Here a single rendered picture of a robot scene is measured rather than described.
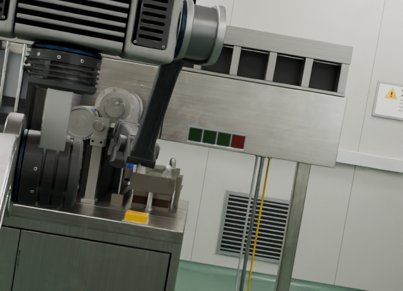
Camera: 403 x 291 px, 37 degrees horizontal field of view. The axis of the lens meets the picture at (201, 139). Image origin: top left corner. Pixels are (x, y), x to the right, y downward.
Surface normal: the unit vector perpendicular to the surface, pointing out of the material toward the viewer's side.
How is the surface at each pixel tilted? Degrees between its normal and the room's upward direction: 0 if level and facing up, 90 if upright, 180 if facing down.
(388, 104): 90
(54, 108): 90
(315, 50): 90
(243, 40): 90
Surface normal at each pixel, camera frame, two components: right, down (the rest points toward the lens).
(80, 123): -0.01, 0.05
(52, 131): 0.22, 0.09
